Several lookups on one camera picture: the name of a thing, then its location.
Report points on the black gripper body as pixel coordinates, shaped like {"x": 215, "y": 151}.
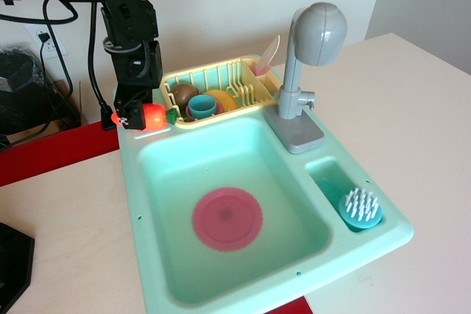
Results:
{"x": 138, "y": 71}

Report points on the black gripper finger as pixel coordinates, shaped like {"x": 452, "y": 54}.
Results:
{"x": 129, "y": 115}

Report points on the orange toy carrot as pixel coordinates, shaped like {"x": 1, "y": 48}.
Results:
{"x": 157, "y": 117}

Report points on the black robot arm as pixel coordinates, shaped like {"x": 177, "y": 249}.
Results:
{"x": 131, "y": 42}

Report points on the orange toy plate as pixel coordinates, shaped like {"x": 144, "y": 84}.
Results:
{"x": 227, "y": 102}

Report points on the pink toy plate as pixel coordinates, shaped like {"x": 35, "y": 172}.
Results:
{"x": 227, "y": 219}

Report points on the teal toy cup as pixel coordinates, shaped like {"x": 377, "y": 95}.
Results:
{"x": 202, "y": 106}

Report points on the black bin with bag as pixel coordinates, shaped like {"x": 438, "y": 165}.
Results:
{"x": 19, "y": 67}

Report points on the yellow dish rack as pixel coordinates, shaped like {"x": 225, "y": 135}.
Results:
{"x": 234, "y": 76}

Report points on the pink toy knife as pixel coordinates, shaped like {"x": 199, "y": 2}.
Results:
{"x": 263, "y": 65}

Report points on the mint green toy sink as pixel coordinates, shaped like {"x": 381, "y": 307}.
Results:
{"x": 303, "y": 244}

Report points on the black object at corner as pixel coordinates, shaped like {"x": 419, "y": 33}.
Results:
{"x": 17, "y": 254}

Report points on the teal scrub brush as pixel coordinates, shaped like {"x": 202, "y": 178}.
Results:
{"x": 360, "y": 209}

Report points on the white wall outlet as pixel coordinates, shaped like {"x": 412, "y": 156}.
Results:
{"x": 49, "y": 47}

